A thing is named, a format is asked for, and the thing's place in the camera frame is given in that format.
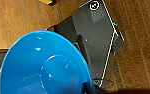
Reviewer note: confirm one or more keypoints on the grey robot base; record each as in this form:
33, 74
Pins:
94, 40

